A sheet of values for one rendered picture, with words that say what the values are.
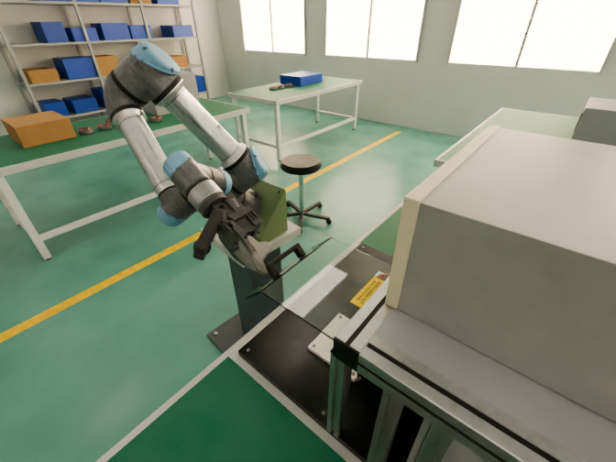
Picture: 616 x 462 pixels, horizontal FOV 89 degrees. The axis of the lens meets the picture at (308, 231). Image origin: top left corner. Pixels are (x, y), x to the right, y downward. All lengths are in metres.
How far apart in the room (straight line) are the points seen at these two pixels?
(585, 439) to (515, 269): 0.21
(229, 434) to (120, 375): 1.25
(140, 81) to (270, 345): 0.82
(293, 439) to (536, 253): 0.62
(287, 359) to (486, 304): 0.56
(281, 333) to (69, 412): 1.32
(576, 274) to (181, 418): 0.80
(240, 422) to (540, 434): 0.59
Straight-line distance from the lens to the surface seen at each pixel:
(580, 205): 0.52
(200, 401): 0.90
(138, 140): 1.03
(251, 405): 0.87
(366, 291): 0.64
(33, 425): 2.08
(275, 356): 0.90
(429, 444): 0.55
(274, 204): 1.27
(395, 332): 0.52
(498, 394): 0.51
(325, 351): 0.89
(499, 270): 0.44
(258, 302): 1.55
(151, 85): 1.07
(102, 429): 1.90
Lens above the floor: 1.51
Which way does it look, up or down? 34 degrees down
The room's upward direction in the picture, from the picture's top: 1 degrees counter-clockwise
